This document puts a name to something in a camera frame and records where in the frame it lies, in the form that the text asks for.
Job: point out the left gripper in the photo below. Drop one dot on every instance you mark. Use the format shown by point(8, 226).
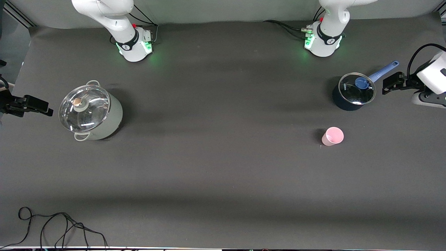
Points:
point(408, 84)

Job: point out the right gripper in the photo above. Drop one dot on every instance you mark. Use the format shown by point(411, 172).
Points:
point(7, 104)

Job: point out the pink plastic cup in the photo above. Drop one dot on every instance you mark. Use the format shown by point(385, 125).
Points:
point(332, 136)

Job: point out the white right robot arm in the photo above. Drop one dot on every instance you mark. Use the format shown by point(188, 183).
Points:
point(115, 21)

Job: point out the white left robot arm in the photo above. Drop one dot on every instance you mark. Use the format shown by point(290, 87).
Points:
point(331, 21)

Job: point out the glass saucepan lid, blue knob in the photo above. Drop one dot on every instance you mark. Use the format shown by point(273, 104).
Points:
point(352, 94)

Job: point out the glass pot lid, wooden knob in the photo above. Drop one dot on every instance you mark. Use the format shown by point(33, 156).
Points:
point(87, 111)

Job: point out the dark grey table mat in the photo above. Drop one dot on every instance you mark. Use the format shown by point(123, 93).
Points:
point(223, 157)

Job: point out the aluminium frame rail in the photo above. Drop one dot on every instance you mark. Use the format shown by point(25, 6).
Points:
point(17, 14)
point(439, 12)

